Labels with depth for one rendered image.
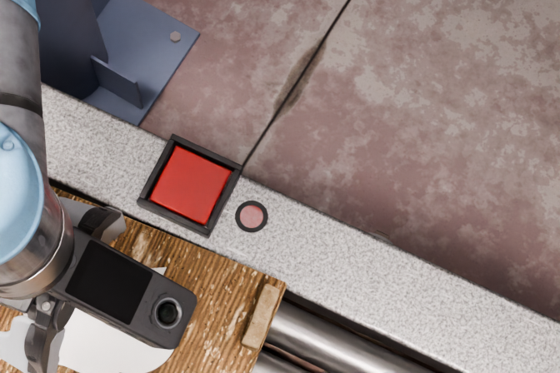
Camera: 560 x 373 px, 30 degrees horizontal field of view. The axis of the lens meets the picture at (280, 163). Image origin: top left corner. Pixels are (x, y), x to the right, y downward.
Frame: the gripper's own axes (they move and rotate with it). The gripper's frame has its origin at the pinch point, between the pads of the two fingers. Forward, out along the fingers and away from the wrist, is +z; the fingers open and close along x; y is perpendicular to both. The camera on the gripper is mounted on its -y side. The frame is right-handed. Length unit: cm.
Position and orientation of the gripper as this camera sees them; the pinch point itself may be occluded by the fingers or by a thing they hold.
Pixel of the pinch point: (88, 303)
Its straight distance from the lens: 88.8
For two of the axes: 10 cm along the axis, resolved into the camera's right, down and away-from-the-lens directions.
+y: -9.3, -3.7, 0.8
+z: -0.4, 2.9, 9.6
